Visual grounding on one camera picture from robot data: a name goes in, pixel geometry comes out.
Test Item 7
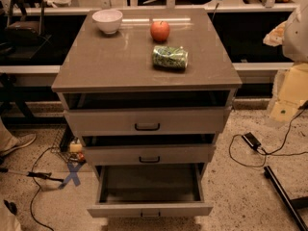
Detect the grey drawer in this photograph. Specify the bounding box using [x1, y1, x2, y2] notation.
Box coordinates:
[64, 107, 231, 137]
[83, 144, 216, 166]
[89, 164, 213, 219]

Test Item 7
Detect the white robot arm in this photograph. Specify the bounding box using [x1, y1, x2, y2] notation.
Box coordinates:
[263, 0, 308, 122]

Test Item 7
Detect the grey drawer cabinet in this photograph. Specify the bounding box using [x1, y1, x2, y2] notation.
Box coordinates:
[51, 7, 244, 166]

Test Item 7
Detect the green crushed can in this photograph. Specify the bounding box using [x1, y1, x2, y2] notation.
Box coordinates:
[152, 45, 188, 69]

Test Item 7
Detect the red apple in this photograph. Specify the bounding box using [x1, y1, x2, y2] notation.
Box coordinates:
[150, 21, 170, 42]

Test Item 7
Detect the white ceramic bowl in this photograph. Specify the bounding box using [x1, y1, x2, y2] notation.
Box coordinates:
[92, 9, 123, 35]

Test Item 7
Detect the black power adapter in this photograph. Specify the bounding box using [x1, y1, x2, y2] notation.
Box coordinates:
[242, 133, 261, 150]

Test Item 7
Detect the blue tape cross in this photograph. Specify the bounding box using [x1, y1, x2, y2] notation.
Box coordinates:
[59, 162, 84, 189]

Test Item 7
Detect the black grabber tool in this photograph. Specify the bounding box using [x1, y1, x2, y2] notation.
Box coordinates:
[0, 167, 64, 183]

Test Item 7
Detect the black chair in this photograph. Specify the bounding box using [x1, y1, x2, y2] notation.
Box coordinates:
[0, 0, 50, 62]

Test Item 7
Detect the person's tan shoe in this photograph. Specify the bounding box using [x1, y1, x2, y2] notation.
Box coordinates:
[0, 134, 37, 156]

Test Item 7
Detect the black metal stand leg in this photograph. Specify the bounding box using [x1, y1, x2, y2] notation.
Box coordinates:
[264, 166, 308, 231]

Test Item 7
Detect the black power cable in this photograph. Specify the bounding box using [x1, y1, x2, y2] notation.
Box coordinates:
[228, 106, 308, 169]

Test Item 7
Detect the black floor cable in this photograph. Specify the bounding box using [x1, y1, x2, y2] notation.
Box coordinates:
[29, 146, 56, 231]

